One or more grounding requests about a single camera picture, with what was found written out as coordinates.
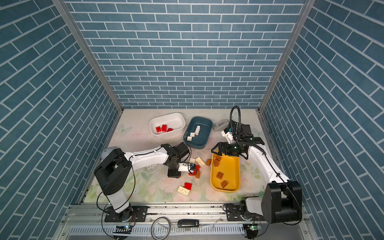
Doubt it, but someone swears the cream long lego brick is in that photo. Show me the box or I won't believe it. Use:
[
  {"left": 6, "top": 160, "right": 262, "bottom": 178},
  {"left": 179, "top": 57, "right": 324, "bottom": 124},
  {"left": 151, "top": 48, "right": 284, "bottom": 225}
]
[{"left": 195, "top": 157, "right": 206, "bottom": 167}]

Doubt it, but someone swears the red lego cluster brick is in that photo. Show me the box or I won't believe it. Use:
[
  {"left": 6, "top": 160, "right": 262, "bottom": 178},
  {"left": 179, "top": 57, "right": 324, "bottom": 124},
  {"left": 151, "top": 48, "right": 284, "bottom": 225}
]
[{"left": 188, "top": 164, "right": 201, "bottom": 176}]

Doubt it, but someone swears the long white lego brick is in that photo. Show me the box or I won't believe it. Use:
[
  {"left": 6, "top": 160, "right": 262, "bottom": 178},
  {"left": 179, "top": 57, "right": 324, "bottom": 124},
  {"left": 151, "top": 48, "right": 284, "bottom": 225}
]
[{"left": 195, "top": 126, "right": 201, "bottom": 135}]

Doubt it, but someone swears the brown lego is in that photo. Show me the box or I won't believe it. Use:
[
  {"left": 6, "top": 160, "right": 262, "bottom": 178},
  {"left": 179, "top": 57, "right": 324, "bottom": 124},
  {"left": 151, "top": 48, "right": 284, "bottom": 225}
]
[{"left": 216, "top": 172, "right": 224, "bottom": 180}]

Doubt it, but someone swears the red lego brick bottom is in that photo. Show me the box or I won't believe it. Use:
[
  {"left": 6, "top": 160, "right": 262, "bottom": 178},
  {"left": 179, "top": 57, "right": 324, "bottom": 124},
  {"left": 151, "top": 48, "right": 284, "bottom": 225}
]
[{"left": 184, "top": 183, "right": 192, "bottom": 190}]

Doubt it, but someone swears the brown lego brick low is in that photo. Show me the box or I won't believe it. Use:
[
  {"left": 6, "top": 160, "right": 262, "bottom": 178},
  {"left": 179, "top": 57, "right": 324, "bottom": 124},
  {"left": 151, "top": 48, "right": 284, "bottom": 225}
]
[{"left": 221, "top": 181, "right": 228, "bottom": 189}]

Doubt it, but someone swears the cream lego brick bottom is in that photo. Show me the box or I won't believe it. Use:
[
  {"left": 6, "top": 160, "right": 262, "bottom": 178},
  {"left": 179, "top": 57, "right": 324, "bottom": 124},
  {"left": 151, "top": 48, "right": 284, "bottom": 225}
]
[{"left": 177, "top": 186, "right": 190, "bottom": 196}]

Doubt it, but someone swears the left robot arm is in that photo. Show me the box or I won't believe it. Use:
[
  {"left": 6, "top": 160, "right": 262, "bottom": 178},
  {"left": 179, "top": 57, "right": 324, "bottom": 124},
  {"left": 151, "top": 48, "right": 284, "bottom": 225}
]
[{"left": 94, "top": 143, "right": 197, "bottom": 222}]

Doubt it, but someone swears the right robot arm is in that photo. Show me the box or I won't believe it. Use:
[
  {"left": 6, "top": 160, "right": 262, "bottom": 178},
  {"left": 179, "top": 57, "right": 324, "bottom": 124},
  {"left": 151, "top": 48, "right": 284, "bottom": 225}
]
[{"left": 211, "top": 123, "right": 303, "bottom": 226}]

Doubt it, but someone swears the black calculator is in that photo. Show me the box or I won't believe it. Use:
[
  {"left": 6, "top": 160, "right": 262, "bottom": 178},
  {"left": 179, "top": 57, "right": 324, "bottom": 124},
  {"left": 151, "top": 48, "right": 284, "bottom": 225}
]
[{"left": 231, "top": 120, "right": 244, "bottom": 134}]

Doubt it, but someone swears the teal plastic bin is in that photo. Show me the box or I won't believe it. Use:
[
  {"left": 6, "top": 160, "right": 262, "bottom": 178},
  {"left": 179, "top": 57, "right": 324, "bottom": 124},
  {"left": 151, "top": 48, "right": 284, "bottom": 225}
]
[{"left": 183, "top": 117, "right": 213, "bottom": 150}]

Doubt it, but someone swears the grey small box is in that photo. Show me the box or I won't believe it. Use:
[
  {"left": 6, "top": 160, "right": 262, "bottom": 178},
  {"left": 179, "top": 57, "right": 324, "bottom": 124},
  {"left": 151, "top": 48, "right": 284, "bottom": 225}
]
[{"left": 213, "top": 119, "right": 230, "bottom": 132}]

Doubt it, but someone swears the yellow plastic bin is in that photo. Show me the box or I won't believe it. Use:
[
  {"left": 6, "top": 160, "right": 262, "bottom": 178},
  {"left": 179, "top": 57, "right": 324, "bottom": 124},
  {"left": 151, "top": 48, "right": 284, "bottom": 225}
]
[{"left": 210, "top": 154, "right": 241, "bottom": 193}]

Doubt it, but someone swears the white plastic bin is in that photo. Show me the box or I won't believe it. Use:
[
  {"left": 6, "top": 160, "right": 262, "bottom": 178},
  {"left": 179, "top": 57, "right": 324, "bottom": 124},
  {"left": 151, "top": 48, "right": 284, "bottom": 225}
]
[{"left": 149, "top": 113, "right": 186, "bottom": 137}]

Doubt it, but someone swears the white dome timer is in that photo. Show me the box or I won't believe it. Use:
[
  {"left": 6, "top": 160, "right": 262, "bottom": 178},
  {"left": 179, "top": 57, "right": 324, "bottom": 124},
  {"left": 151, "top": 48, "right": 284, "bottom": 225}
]
[{"left": 101, "top": 148, "right": 115, "bottom": 161}]

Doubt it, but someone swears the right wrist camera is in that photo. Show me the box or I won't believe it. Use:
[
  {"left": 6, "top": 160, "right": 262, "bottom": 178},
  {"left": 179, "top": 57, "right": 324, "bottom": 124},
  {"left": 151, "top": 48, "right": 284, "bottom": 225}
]
[{"left": 221, "top": 129, "right": 235, "bottom": 144}]

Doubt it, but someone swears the grey cable loop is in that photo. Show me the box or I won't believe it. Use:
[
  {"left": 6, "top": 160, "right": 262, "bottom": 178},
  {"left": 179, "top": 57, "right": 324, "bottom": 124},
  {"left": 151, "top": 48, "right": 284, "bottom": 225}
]
[{"left": 150, "top": 216, "right": 171, "bottom": 240}]

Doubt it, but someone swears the black remote on rail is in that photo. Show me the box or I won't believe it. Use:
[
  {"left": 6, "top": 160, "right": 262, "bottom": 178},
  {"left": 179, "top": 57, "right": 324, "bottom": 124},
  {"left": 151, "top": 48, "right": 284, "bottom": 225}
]
[{"left": 178, "top": 219, "right": 200, "bottom": 228}]

